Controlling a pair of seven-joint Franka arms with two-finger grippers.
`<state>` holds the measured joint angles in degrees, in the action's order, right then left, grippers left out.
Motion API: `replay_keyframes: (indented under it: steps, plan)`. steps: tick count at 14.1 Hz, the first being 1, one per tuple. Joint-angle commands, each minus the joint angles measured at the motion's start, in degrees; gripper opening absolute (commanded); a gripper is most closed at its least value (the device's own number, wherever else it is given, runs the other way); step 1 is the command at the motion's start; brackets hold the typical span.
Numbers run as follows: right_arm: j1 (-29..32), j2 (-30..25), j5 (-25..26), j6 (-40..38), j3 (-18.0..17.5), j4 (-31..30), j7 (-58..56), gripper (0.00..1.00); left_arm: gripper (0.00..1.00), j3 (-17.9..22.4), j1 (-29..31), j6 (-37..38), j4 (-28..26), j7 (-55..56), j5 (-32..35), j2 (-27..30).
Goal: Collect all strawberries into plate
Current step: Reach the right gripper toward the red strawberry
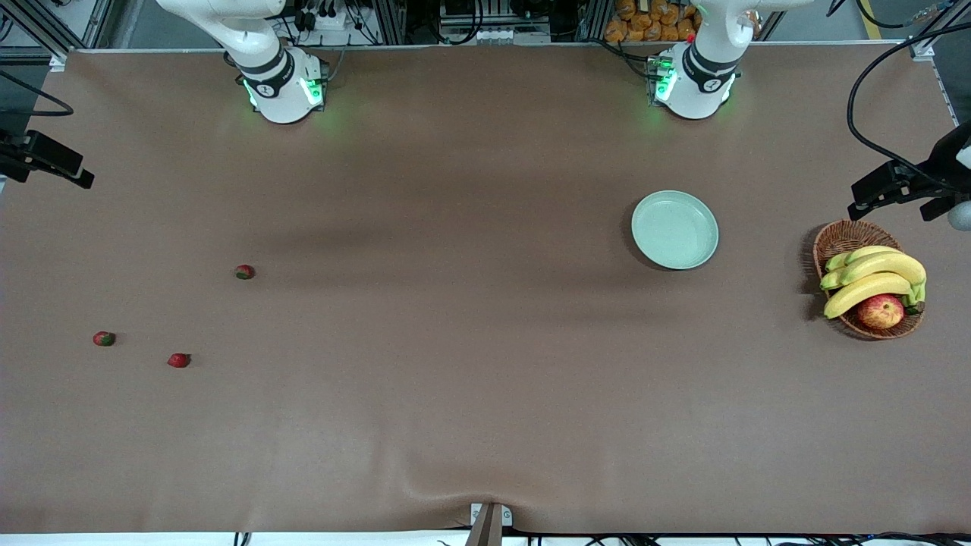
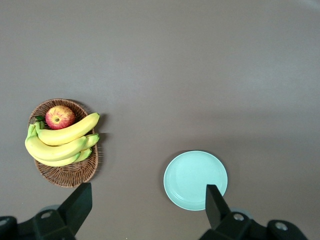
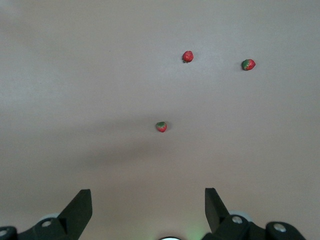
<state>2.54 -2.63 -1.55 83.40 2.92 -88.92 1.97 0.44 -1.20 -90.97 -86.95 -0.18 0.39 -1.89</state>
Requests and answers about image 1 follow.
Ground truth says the brown wicker basket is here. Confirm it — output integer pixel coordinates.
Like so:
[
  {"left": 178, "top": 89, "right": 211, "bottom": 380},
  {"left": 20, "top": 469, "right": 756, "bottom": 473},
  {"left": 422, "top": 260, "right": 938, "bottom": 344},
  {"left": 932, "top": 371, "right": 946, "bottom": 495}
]
[{"left": 813, "top": 219, "right": 925, "bottom": 340}]

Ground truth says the black electronics rack unit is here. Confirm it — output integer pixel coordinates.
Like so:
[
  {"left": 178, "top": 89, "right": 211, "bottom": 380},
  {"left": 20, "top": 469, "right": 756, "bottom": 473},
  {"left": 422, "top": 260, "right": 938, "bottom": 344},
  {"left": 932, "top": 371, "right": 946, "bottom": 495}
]
[{"left": 438, "top": 0, "right": 551, "bottom": 31}]

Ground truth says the brown metal bar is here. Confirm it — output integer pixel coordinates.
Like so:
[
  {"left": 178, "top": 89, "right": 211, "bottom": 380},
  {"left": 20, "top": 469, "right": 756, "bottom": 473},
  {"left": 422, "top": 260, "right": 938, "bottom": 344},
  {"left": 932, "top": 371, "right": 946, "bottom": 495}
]
[{"left": 464, "top": 504, "right": 504, "bottom": 546}]

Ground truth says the grey metal clamp bracket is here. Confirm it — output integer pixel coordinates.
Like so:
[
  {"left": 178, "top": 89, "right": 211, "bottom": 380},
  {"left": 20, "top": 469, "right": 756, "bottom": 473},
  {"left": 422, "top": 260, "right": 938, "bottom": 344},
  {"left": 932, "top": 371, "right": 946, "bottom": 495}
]
[{"left": 470, "top": 502, "right": 514, "bottom": 529}]

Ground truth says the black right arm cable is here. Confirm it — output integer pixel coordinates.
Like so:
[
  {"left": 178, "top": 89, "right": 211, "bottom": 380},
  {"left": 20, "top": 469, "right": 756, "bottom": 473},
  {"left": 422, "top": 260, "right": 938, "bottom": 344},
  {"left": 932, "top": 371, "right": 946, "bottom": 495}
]
[{"left": 0, "top": 68, "right": 75, "bottom": 118}]

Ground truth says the brown table cloth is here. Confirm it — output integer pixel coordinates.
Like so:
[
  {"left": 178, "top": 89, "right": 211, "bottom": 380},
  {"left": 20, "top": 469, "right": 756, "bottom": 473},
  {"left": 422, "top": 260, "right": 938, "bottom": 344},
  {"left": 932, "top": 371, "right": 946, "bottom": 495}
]
[{"left": 0, "top": 42, "right": 971, "bottom": 535}]

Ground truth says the red yellow apple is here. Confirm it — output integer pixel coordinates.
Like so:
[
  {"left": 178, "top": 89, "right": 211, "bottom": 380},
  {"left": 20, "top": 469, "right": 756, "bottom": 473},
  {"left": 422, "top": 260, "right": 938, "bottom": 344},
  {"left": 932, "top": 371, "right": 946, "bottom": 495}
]
[{"left": 856, "top": 294, "right": 905, "bottom": 330}]

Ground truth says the small yellow green banana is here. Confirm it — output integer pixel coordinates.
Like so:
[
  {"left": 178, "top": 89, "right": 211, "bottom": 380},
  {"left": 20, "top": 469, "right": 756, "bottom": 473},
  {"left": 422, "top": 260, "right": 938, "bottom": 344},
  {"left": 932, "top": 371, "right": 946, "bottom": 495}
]
[{"left": 825, "top": 245, "right": 903, "bottom": 272}]

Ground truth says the aluminium frame profile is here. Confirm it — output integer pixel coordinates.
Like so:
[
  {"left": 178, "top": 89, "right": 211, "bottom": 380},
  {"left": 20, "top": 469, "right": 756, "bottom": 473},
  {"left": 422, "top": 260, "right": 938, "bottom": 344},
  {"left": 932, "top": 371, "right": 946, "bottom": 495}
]
[
  {"left": 372, "top": 0, "right": 407, "bottom": 45},
  {"left": 579, "top": 0, "right": 615, "bottom": 42},
  {"left": 0, "top": 0, "right": 115, "bottom": 71},
  {"left": 908, "top": 0, "right": 971, "bottom": 61}
]

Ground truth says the pale green round plate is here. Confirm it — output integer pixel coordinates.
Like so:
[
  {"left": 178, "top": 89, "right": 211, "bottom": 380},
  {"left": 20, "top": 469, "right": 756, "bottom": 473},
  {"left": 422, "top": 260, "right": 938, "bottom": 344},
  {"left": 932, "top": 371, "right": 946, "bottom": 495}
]
[{"left": 631, "top": 190, "right": 719, "bottom": 271}]

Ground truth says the white power strip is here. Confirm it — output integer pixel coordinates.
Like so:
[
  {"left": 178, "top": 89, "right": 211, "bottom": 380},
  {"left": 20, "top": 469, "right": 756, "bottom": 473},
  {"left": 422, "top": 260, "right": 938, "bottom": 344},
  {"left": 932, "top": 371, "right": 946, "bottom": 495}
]
[{"left": 290, "top": 8, "right": 359, "bottom": 33}]

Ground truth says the large yellow banana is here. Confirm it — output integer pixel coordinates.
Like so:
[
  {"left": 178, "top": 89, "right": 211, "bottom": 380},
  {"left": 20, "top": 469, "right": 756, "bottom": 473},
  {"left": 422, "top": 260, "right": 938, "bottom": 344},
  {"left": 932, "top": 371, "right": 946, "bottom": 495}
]
[{"left": 819, "top": 252, "right": 928, "bottom": 292}]

